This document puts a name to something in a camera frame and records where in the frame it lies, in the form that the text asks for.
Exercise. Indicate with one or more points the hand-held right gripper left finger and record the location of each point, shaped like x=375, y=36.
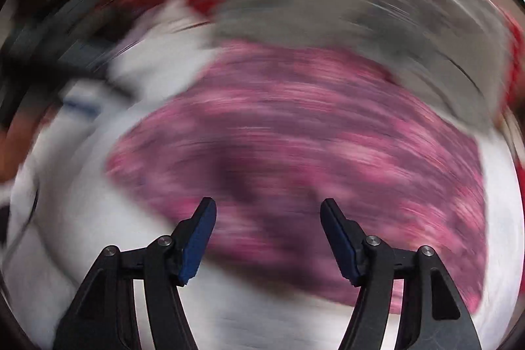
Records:
x=197, y=239

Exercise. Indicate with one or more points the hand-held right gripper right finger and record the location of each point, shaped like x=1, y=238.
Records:
x=342, y=239

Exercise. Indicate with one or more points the purple floral shirt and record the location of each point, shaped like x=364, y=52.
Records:
x=307, y=153

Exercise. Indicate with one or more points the white quilted bedspread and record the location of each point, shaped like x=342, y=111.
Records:
x=82, y=190

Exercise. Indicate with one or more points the grey floral pillow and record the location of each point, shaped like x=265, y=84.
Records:
x=348, y=22

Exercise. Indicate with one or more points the dark green jacket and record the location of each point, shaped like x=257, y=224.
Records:
x=41, y=42

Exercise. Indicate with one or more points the red patterned pillow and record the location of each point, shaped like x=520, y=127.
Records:
x=504, y=26

